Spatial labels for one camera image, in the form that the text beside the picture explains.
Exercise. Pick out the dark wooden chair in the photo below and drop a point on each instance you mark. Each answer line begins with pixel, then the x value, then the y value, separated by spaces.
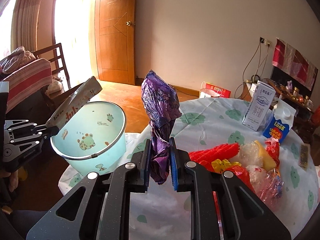
pixel 61 80

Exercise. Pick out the yellow printed plastic bag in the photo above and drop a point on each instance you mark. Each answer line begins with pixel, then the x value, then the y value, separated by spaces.
pixel 251 156

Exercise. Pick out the blue white Look carton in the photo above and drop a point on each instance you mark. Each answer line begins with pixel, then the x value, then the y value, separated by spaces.
pixel 280 121

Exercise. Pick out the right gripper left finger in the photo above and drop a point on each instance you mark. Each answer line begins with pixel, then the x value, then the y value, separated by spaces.
pixel 97 207

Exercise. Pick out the light blue cartoon trash bin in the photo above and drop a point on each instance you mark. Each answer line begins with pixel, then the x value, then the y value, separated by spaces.
pixel 94 139

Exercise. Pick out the red gift box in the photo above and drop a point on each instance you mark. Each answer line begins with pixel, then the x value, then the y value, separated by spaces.
pixel 218 91

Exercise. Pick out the tall white milk carton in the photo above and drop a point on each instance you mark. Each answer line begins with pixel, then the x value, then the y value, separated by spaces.
pixel 259 105

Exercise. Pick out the orange wooden door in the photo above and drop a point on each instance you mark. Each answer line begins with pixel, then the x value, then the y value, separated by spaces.
pixel 114 23

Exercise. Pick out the dark gold snack bar wrapper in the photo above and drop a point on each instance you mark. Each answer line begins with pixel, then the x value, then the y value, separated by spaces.
pixel 303 157

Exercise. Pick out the clear plastic bag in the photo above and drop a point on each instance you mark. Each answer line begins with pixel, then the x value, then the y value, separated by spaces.
pixel 268 186

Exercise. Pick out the striped beige curtain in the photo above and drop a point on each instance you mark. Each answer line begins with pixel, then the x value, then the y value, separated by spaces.
pixel 24 24

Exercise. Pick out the red striped cushion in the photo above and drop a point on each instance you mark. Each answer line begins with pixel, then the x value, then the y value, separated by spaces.
pixel 28 80

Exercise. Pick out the red plastic bag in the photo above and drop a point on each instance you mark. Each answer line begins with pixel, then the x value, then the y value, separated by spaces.
pixel 224 151

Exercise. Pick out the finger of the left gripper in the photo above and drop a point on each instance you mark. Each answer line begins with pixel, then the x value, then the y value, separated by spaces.
pixel 48 132

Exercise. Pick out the dark wooden cluttered cabinet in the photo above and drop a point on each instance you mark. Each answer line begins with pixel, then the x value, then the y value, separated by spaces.
pixel 296 95

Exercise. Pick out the white snack wrapper red text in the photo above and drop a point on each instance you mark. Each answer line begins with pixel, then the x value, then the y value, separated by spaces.
pixel 74 103

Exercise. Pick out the red white cloth cover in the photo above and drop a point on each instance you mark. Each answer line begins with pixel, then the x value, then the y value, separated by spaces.
pixel 293 63

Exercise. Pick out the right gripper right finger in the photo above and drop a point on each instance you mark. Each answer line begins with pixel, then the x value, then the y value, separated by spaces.
pixel 222 206

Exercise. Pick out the pink padded jacket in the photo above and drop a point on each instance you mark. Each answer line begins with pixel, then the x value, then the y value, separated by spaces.
pixel 17 59

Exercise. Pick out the purple plastic bag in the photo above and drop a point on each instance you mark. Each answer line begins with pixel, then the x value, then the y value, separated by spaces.
pixel 162 106

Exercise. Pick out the wall power outlet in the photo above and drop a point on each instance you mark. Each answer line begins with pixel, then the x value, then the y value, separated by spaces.
pixel 265 42

